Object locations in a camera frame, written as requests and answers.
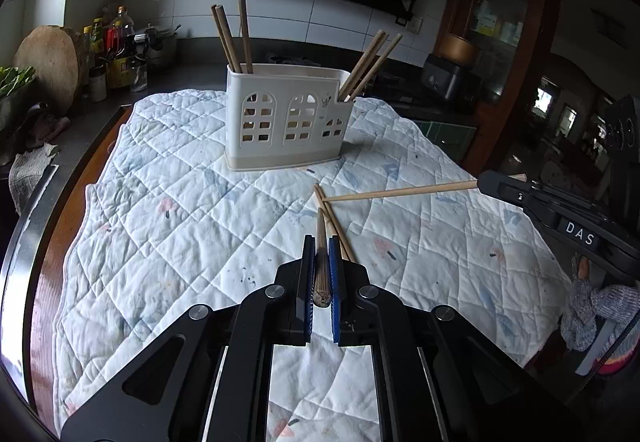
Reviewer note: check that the green leafy vegetables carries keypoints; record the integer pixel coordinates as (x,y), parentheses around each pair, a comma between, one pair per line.
(15,79)

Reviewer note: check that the light wooden chopstick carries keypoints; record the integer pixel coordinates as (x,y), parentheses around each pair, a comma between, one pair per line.
(400,192)

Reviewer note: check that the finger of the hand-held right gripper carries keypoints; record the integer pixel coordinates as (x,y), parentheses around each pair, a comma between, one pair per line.
(570,203)
(520,194)

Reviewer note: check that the round wooden cutting board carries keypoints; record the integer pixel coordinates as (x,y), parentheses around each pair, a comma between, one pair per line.
(47,62)

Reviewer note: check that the pink cloth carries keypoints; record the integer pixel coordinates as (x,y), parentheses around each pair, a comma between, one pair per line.
(50,127)

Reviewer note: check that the glass jar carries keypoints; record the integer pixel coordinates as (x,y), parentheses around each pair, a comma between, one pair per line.
(98,84)

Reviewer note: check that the green cabinet drawers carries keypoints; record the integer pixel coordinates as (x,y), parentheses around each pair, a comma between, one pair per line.
(445,137)

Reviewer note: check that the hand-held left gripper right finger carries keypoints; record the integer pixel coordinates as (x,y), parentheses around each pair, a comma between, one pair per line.
(335,282)

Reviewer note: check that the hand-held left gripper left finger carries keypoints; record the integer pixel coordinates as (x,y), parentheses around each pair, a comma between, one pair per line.
(307,282)

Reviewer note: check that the yellow tin can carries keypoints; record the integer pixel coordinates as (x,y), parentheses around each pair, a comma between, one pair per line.
(118,72)

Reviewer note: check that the white plastic utensil holder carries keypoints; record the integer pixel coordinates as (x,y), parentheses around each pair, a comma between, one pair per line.
(280,122)

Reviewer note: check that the yellow cap sauce bottle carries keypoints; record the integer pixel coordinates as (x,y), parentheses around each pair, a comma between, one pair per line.
(98,42)

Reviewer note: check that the grey dish rag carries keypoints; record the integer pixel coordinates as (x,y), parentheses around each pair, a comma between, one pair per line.
(32,172)

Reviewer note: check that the metal pot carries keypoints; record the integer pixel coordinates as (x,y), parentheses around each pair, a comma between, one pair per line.
(162,49)

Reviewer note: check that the small drinking glass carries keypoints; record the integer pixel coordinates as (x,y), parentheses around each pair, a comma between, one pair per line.
(139,78)

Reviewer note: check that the gold cooking pot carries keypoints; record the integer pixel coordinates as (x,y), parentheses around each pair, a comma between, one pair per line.
(459,49)

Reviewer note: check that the white wall socket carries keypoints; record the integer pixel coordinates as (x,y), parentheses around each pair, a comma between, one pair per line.
(416,24)

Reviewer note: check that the brown wooden chopstick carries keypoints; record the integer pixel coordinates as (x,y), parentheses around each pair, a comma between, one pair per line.
(380,64)
(231,42)
(371,64)
(345,244)
(336,234)
(246,37)
(225,39)
(321,252)
(365,59)

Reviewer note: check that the black countertop appliance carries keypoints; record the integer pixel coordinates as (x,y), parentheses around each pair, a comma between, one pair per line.
(450,79)

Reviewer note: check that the person's right hand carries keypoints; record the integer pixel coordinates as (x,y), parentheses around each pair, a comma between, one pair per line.
(595,307)

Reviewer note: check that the white quilted cloth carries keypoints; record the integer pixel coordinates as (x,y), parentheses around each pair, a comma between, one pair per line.
(200,232)

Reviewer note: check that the dark kitchen counter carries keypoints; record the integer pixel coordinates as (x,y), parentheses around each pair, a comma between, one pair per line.
(170,82)

